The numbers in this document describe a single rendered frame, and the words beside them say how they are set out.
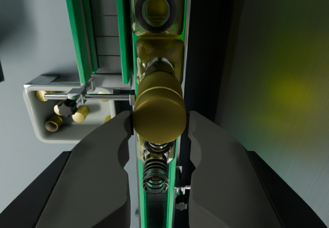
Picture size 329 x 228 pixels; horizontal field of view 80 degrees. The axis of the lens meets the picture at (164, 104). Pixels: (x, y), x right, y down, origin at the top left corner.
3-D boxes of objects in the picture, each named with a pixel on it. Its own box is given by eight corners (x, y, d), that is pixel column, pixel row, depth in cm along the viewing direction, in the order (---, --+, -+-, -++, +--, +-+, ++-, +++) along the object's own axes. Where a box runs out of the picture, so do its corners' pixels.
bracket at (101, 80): (134, 79, 51) (130, 90, 44) (97, 79, 50) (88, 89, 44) (133, 65, 49) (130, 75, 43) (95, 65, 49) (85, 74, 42)
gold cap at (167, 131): (180, 112, 17) (187, 145, 13) (138, 112, 17) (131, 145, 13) (183, 71, 15) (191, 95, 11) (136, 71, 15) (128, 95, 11)
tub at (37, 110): (123, 127, 64) (118, 144, 56) (53, 126, 64) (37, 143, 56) (118, 76, 56) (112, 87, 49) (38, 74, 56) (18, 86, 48)
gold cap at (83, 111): (78, 114, 60) (72, 122, 56) (76, 104, 58) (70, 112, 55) (90, 115, 60) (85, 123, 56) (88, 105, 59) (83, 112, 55)
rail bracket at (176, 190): (195, 168, 57) (205, 212, 45) (171, 168, 57) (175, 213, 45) (197, 158, 55) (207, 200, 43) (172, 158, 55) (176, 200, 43)
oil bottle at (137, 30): (173, 22, 38) (185, 41, 19) (143, 21, 38) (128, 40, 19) (174, -12, 36) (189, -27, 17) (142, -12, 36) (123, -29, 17)
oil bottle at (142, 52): (173, 52, 41) (184, 95, 22) (146, 52, 41) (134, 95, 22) (174, 23, 39) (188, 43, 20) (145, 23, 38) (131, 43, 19)
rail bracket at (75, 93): (139, 89, 44) (132, 119, 33) (63, 88, 44) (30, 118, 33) (138, 77, 43) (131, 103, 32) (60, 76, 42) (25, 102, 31)
